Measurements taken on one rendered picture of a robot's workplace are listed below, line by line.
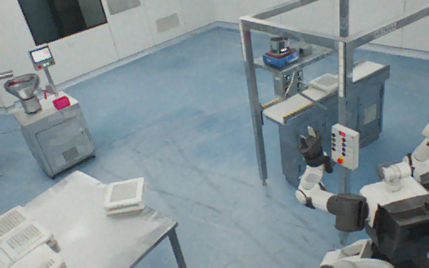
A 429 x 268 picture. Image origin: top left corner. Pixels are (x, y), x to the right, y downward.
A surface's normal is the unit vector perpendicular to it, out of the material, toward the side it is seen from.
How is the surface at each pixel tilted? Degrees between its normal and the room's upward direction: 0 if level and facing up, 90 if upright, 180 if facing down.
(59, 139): 90
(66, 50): 90
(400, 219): 0
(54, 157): 88
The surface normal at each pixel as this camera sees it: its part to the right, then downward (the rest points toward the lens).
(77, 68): 0.63, 0.29
